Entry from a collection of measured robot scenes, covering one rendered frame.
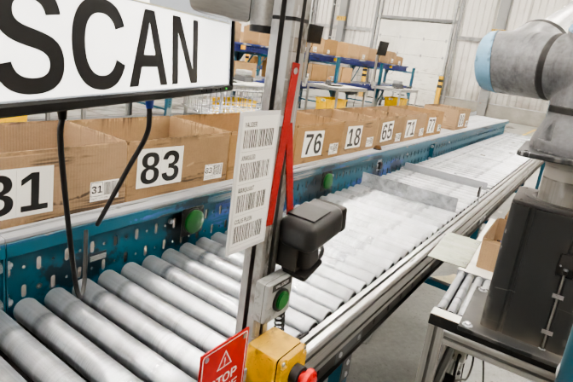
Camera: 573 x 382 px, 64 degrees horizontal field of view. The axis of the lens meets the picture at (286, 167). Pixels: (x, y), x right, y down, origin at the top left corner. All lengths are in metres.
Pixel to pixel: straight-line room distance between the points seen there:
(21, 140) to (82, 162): 0.29
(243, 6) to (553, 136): 0.71
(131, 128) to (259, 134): 1.03
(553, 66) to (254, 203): 0.75
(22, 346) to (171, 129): 0.93
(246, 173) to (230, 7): 0.24
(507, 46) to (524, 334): 0.66
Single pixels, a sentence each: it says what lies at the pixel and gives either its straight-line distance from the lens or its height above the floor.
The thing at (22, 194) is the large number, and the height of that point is 0.96.
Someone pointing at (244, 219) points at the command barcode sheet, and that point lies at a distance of 0.64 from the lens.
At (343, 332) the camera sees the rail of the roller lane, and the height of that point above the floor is 0.72.
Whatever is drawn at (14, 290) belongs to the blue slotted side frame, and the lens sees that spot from 1.18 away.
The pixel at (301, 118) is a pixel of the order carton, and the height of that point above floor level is 1.02.
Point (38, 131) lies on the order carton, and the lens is 1.45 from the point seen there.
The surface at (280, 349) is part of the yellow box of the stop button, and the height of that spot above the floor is 0.88.
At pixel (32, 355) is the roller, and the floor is 0.75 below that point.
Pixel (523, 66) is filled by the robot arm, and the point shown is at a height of 1.36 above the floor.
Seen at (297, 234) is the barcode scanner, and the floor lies 1.06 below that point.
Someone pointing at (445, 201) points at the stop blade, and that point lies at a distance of 2.15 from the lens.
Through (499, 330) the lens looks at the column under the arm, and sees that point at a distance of 1.24.
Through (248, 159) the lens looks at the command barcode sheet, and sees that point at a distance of 0.61.
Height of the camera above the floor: 1.32
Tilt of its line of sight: 14 degrees down
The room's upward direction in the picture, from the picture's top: 8 degrees clockwise
